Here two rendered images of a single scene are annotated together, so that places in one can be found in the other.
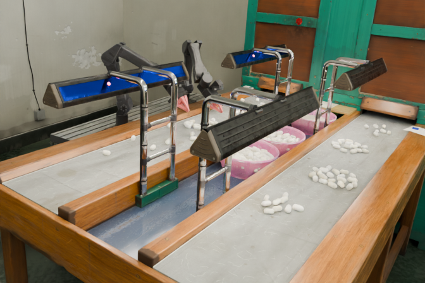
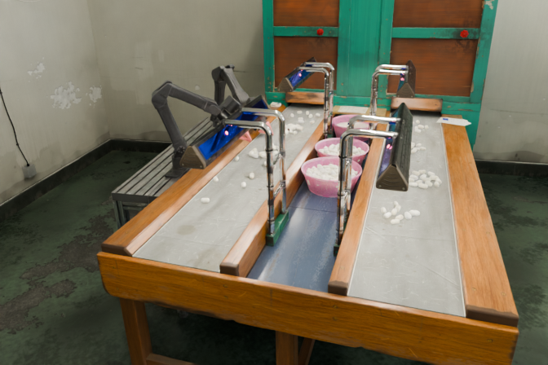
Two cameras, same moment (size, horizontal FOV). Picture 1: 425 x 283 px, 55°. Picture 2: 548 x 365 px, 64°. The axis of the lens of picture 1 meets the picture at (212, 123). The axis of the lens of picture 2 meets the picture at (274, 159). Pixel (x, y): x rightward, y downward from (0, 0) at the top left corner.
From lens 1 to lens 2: 0.59 m
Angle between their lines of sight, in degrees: 15
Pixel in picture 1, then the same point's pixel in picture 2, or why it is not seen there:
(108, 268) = (297, 308)
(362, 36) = (384, 41)
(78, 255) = (254, 305)
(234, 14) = (227, 27)
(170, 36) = (156, 59)
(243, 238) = (394, 250)
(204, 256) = (378, 274)
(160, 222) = (302, 255)
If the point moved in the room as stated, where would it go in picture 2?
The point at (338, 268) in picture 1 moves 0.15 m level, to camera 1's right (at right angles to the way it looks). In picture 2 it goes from (487, 255) to (528, 247)
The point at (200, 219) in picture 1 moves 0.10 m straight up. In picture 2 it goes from (352, 243) to (354, 215)
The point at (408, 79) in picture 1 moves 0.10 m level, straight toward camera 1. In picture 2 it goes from (430, 76) to (432, 79)
